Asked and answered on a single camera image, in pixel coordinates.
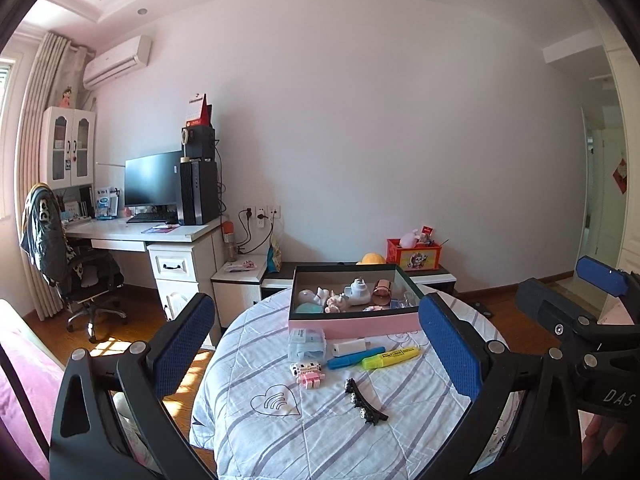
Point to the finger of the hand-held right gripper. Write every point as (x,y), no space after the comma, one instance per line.
(555,305)
(602,275)

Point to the beige curtain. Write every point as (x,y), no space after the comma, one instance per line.
(45,75)

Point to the person's right hand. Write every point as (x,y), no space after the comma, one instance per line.
(607,430)

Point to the window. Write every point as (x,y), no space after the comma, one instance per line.
(4,110)

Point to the pink packet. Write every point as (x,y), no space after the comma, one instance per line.
(240,265)

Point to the red printed crate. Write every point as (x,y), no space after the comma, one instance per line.
(415,257)

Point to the white air conditioner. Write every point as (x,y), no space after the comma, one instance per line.
(117,62)

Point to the white wall socket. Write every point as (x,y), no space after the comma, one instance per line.
(261,211)
(248,211)
(273,211)

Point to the blue snack bag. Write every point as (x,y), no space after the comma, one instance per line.
(274,259)

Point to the pink book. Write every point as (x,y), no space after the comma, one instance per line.
(160,228)

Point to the pink cartoon doll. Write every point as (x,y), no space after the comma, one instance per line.
(65,97)

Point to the red door decoration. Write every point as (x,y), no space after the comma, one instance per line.
(621,176)

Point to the pink storage box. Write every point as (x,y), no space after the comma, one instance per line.
(350,325)

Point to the clear floss box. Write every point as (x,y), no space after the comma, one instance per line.
(306,344)

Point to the orange-capped bottle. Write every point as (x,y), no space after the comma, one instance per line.
(229,242)

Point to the black computer monitor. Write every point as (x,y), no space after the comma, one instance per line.
(152,177)

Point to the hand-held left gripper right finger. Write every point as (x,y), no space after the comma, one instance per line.
(450,345)

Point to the white desk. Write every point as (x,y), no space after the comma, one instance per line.
(115,232)

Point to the white animal figurine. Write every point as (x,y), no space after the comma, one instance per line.
(310,295)

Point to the pink block cat figure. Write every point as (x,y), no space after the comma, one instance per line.
(307,374)

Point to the blue and white box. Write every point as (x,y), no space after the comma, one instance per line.
(105,205)

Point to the black computer tower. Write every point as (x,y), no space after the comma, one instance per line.
(200,192)

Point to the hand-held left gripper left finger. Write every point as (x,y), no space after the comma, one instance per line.
(185,340)

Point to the white camera-shaped gadget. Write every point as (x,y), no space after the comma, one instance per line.
(357,292)

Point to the black and white low cabinet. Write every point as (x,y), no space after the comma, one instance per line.
(440,277)

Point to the magenta blanket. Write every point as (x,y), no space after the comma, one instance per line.
(25,385)

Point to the red desk calendar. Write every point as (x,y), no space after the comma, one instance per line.
(199,112)

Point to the dark jacket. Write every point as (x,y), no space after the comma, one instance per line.
(42,230)

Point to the yellow highlighter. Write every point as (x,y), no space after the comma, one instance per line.
(390,358)

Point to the teal oval case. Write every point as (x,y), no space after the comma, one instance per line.
(310,308)

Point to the red card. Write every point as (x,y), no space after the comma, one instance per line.
(426,232)

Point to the blue highlighter marker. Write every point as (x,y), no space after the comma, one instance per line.
(350,360)

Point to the white glass-door cabinet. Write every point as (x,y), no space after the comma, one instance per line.
(67,145)

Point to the white charger plug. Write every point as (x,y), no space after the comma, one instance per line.
(347,348)

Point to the black speaker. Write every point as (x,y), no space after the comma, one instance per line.
(200,142)

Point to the pink plush toy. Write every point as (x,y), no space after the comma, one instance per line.
(410,240)

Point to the white door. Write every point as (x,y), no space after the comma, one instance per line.
(586,210)

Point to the black keyboard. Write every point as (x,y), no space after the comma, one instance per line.
(150,217)

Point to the white nightstand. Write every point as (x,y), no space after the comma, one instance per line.
(235,290)

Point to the pink pig figurine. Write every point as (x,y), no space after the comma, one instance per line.
(337,302)

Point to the rose gold cup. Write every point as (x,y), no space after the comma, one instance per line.
(382,290)

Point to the black hair clip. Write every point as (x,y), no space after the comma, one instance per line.
(362,400)

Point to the black office chair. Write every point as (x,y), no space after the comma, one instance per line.
(95,270)

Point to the yellow octopus plush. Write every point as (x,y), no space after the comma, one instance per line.
(372,259)

